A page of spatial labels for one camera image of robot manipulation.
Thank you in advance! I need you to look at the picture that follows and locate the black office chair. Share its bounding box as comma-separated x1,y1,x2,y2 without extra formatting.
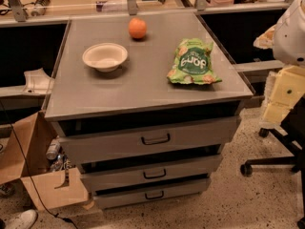
240,97,305,229

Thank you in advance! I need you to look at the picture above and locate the grey bottom drawer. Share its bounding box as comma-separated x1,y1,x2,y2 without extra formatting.
93,177,211,209

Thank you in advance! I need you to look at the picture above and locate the grey middle drawer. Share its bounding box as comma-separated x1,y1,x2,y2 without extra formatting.
81,154,222,192

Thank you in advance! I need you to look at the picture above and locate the black floor cable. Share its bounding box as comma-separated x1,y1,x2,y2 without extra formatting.
0,100,79,229

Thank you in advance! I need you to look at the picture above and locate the grey drawer cabinet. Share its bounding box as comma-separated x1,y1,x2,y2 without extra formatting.
46,12,252,197

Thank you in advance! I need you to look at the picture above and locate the silver drink can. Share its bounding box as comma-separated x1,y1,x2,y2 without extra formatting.
46,139,60,160

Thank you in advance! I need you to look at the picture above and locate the yellow foam-padded gripper finger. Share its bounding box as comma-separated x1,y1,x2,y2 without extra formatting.
262,65,305,125

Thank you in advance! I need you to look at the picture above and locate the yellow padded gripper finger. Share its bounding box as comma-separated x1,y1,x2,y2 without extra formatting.
254,26,275,50

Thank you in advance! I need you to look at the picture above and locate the grey metal bracket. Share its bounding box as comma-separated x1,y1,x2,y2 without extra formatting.
22,69,54,95

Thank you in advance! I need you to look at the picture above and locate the brown cardboard box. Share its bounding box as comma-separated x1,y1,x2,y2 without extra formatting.
0,113,89,210

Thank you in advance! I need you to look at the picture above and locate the orange fruit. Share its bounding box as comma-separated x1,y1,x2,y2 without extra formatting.
129,18,147,39

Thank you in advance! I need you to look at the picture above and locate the black silver handheld tool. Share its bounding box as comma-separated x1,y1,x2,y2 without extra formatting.
30,0,51,16

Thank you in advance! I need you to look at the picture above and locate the grey drawer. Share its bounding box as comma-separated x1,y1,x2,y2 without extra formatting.
93,177,211,209
60,115,241,164
81,154,222,192

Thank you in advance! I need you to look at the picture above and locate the grey top drawer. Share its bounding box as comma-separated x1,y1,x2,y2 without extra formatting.
60,115,241,164

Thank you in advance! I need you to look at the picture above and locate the green chip bag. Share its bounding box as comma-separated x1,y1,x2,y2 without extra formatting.
167,38,222,85

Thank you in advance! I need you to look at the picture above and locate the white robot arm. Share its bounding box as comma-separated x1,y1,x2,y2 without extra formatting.
254,0,305,129

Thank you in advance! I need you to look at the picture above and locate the white sneaker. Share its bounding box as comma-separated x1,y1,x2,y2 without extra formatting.
5,209,38,229

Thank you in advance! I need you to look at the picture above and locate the white paper bowl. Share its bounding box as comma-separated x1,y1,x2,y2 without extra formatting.
82,43,128,73

